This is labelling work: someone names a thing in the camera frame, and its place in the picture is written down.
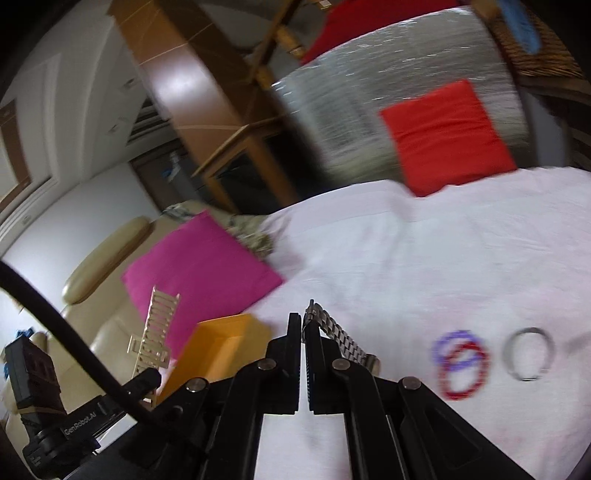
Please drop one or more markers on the magenta pillow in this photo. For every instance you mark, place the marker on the magenta pillow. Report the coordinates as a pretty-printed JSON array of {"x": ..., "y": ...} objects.
[{"x": 210, "y": 272}]

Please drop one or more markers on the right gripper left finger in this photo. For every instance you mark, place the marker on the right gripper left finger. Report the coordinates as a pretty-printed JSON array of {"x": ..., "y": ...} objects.
[{"x": 282, "y": 377}]

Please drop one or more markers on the silver bangle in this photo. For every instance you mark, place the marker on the silver bangle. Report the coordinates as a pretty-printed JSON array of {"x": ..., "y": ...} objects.
[{"x": 528, "y": 354}]

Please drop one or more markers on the silver foil insulation panel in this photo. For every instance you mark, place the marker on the silver foil insulation panel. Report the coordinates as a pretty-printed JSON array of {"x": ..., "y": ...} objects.
[{"x": 335, "y": 101}]

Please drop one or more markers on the orange cardboard box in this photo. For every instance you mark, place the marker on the orange cardboard box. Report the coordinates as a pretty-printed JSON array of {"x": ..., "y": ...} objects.
[{"x": 216, "y": 350}]

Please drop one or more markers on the metal link watch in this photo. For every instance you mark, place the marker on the metal link watch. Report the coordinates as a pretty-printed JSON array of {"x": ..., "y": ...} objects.
[{"x": 350, "y": 350}]

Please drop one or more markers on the blue cloth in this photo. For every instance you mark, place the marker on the blue cloth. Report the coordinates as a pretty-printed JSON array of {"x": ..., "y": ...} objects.
[{"x": 520, "y": 25}]

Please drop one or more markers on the wicker basket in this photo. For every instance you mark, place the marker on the wicker basket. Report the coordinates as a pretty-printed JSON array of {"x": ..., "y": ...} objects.
[{"x": 553, "y": 60}]

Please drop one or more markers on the patterned fabric piece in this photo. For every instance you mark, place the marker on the patterned fabric piece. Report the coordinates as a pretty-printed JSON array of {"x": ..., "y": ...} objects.
[{"x": 247, "y": 229}]

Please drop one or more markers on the small red pillow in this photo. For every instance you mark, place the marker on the small red pillow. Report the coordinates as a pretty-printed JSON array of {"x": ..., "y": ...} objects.
[{"x": 446, "y": 138}]

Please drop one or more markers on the large red cushion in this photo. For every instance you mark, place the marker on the large red cushion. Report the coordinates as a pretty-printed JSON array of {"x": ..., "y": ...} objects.
[{"x": 351, "y": 19}]

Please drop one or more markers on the wooden cabinet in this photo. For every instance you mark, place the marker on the wooden cabinet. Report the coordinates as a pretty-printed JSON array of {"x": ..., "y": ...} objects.
[{"x": 247, "y": 154}]

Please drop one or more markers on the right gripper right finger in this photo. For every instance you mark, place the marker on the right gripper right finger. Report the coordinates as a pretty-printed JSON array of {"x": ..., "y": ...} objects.
[{"x": 336, "y": 385}]

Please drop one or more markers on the white bed blanket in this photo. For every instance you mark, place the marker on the white bed blanket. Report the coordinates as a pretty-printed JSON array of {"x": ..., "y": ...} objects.
[{"x": 435, "y": 286}]

